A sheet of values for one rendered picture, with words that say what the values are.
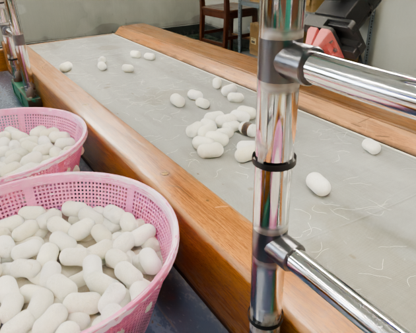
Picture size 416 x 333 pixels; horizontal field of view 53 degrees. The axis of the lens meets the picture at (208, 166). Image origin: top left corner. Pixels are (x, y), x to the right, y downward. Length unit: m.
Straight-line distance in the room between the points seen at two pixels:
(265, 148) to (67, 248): 0.27
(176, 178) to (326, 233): 0.18
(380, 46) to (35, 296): 3.04
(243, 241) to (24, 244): 0.23
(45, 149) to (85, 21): 4.34
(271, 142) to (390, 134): 0.46
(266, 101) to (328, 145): 0.43
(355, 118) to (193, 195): 0.35
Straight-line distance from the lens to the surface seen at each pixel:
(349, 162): 0.62
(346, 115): 0.74
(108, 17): 5.05
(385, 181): 0.58
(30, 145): 0.71
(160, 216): 0.46
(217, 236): 0.41
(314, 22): 0.77
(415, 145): 0.67
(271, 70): 0.22
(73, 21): 4.97
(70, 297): 0.40
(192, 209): 0.45
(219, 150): 0.59
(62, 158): 0.59
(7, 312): 0.41
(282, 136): 0.24
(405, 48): 3.13
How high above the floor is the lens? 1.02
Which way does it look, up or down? 28 degrees down
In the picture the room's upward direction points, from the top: 2 degrees counter-clockwise
